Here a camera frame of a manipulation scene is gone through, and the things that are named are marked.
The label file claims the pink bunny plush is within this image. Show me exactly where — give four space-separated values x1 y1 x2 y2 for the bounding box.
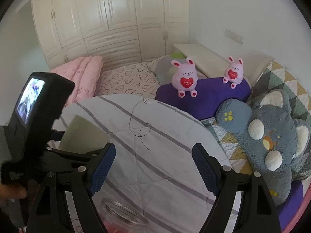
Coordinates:
222 56 244 90
171 57 198 98

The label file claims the pale green cup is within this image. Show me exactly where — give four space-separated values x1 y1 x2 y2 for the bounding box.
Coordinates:
58 115 110 154

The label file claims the striped round table cloth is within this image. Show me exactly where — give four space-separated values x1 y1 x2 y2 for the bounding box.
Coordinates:
54 94 230 232

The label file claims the operator hand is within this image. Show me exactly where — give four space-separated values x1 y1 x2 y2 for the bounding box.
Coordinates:
0 183 27 207

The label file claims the grey blue paw cushion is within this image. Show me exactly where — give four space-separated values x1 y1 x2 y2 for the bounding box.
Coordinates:
216 90 310 206

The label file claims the cream white wardrobe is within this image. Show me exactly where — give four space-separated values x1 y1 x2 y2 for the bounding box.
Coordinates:
32 0 189 69

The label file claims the right pink bunny plush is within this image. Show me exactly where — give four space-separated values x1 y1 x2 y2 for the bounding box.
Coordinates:
222 56 244 90

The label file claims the camera with lit screen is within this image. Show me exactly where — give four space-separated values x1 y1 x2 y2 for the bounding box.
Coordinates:
5 72 75 154

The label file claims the wall switch plate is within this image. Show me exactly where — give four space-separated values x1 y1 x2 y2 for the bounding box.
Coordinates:
224 29 243 45

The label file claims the triangle pattern quilted cover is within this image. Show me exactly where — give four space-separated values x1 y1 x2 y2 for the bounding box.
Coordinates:
202 61 310 180

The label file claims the heart pattern bed sheet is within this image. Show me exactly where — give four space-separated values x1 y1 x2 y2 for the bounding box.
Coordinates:
94 57 162 98

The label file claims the clear glass with pink label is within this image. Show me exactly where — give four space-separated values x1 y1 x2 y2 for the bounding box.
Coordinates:
99 198 148 233

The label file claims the purple pillow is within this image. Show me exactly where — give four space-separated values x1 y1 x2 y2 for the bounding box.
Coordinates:
155 77 251 120

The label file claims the left pink bunny plush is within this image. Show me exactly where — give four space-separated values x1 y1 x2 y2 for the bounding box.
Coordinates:
171 57 198 98

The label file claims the folded pink quilt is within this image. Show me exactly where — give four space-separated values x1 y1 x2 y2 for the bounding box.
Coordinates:
50 56 103 106

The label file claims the grey green flower cushion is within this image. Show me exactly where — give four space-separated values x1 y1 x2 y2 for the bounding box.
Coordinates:
150 52 186 85

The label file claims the white headboard shelf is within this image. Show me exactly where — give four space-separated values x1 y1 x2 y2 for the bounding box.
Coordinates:
173 44 275 87

